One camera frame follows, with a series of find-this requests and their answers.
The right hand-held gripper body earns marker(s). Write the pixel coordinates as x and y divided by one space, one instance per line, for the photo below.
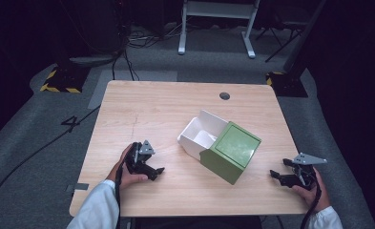
305 178

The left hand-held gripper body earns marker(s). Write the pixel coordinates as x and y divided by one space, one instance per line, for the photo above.
136 159

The green box sleeve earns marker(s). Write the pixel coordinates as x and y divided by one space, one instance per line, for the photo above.
236 148

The white box drawer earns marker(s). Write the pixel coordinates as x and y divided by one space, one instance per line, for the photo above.
196 133

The person's left hand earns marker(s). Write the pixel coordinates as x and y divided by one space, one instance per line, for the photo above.
124 178

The person's right hand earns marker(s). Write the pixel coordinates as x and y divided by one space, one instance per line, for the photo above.
317 198

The grey tape piece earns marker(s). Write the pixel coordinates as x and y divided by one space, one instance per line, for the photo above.
81 186

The black stand base striped edge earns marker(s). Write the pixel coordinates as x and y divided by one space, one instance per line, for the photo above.
287 84
66 81

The dark round equipment stand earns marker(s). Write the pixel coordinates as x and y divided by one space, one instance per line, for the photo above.
96 47

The grey slanted metal pole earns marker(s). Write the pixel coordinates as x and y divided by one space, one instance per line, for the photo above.
302 38

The black folding stand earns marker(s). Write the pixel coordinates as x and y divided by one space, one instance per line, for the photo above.
282 35

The white metal table frame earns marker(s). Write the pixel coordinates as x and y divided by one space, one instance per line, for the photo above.
218 9

